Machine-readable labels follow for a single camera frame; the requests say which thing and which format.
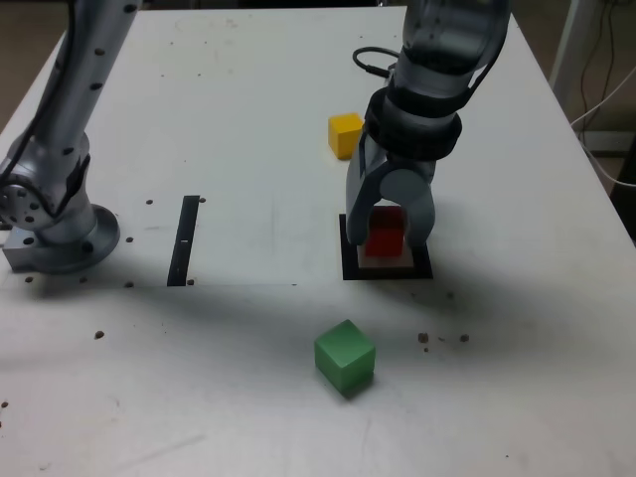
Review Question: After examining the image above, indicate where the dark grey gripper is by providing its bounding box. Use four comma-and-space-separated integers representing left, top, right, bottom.
344, 135, 438, 247

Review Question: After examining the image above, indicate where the red cube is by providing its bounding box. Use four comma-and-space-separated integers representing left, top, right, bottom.
365, 206, 405, 259

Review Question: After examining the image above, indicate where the yellow cube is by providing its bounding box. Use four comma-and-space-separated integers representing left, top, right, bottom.
327, 112, 366, 161

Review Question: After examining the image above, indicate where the green cube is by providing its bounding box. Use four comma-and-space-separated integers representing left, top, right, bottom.
313, 319, 377, 398

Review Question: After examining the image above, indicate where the black tape square outline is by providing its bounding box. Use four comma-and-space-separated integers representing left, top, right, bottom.
338, 212, 434, 282

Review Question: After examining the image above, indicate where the black tape strip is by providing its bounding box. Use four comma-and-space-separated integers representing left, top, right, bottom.
167, 195, 201, 288

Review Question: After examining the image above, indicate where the white horizontal bar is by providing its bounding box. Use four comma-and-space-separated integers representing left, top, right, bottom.
578, 129, 636, 153

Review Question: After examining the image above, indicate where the white cable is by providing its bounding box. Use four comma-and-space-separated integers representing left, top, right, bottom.
569, 101, 636, 189

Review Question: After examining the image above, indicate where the thin black cable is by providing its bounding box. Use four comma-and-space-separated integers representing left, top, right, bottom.
579, 0, 617, 118

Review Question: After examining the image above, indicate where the white metal post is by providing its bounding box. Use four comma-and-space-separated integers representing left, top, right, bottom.
549, 0, 595, 95

